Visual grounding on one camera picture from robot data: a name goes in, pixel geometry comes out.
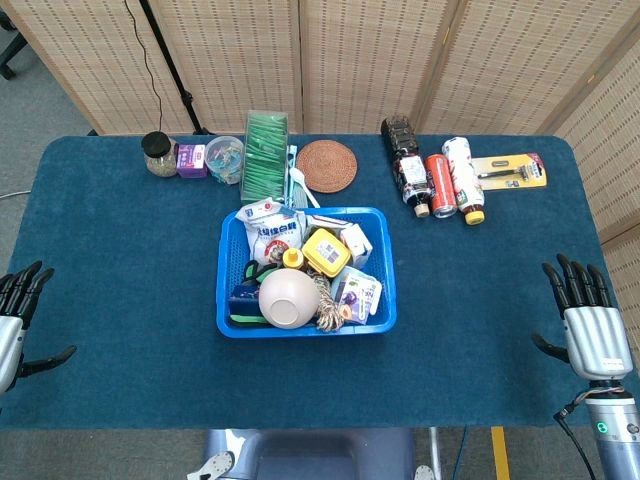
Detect clear box green sachets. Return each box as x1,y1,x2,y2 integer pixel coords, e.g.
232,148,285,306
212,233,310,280
240,109,291,205

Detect blue plastic basket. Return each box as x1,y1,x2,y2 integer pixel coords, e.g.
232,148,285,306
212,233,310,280
215,205,399,340

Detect dark blue long box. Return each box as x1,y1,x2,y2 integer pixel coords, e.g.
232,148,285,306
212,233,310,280
229,284,266,314

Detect white sugar bag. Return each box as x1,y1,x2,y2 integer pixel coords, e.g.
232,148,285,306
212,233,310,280
234,197,307,266

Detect round woven coaster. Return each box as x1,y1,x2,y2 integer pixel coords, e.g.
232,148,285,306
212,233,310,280
295,139,359,194

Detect white plastic spoon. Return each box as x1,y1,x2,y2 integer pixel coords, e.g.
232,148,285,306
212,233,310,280
288,167,322,209

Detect dark blue tablecloth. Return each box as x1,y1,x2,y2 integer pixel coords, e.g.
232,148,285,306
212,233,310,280
0,133,640,431

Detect yellow lid food container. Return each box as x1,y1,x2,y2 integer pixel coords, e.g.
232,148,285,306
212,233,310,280
301,227,352,277

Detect purple white pouch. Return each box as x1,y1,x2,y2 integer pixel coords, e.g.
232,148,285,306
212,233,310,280
329,265,384,325

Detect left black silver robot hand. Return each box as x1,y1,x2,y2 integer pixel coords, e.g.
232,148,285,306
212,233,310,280
0,259,78,396

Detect white metal leg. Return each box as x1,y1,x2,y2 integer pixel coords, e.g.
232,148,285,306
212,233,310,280
429,427,444,480

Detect white red flat box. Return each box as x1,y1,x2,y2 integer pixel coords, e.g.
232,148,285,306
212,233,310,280
305,214,351,236

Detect beige brown rope coil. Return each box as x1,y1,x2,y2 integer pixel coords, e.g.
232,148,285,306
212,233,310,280
305,269,351,332

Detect dark sauce bottle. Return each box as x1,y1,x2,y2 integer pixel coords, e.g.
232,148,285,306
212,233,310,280
380,114,433,219

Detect black furniture piece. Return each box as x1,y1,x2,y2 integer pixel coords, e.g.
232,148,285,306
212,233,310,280
0,9,29,81

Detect thin black hanging cable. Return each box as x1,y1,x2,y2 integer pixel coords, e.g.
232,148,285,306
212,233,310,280
123,0,165,134

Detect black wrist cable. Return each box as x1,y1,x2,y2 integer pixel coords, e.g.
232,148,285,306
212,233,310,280
552,394,600,480

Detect glass jar black lid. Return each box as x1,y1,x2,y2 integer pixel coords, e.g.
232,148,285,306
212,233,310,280
140,131,180,178

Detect black tripod stand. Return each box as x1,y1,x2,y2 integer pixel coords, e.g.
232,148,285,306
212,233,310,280
138,0,214,136

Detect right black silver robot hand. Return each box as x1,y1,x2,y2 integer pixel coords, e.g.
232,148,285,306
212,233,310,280
530,253,635,382

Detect small purple box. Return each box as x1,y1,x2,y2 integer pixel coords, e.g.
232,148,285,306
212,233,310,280
175,143,208,179

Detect light blue slim pack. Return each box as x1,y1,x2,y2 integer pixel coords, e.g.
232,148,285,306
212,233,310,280
284,143,309,207

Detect white carton box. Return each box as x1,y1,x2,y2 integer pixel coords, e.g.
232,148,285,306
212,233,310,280
339,223,374,269

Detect blue floor cable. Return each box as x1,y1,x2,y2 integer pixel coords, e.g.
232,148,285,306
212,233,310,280
452,425,469,480

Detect razor in yellow card pack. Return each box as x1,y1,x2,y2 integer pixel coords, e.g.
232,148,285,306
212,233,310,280
471,152,549,193

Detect woven folding screen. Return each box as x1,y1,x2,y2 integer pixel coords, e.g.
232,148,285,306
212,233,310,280
0,0,640,311

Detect white bottle yellow cap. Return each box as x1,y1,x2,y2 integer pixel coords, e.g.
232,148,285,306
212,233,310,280
441,136,487,226

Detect clear round clip container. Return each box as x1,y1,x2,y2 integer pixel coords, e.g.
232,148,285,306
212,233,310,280
204,135,246,186

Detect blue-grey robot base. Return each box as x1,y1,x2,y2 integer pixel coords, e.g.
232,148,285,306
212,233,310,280
187,428,436,480

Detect beige bowl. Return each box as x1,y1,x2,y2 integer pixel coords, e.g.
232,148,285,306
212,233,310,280
258,268,321,330

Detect red drink can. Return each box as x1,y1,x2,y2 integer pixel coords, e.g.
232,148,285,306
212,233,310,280
424,153,459,220

